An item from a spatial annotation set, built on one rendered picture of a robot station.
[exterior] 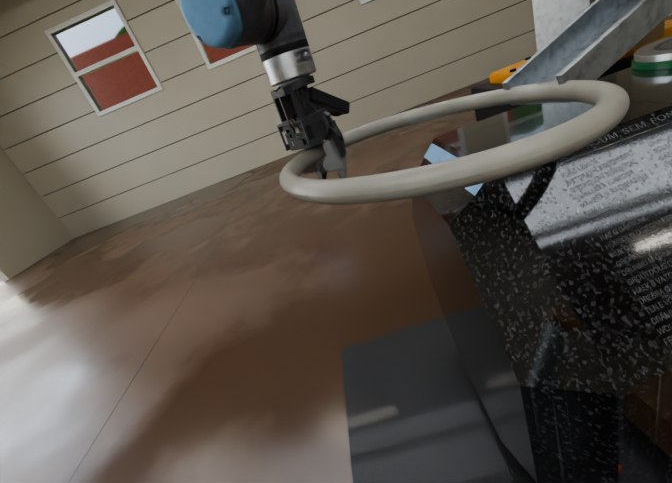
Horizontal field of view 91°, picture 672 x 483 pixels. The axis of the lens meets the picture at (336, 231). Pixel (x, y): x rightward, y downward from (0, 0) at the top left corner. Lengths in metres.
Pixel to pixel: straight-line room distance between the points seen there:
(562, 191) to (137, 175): 7.50
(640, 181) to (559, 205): 0.11
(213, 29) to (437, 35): 6.52
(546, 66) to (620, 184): 0.28
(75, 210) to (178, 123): 2.95
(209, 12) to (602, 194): 0.60
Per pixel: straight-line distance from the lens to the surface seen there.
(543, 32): 1.67
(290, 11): 0.66
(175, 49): 7.07
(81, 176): 8.29
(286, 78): 0.64
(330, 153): 0.67
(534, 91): 0.70
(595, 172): 0.62
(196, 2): 0.56
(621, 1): 0.94
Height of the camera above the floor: 1.02
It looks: 24 degrees down
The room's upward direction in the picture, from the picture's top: 22 degrees counter-clockwise
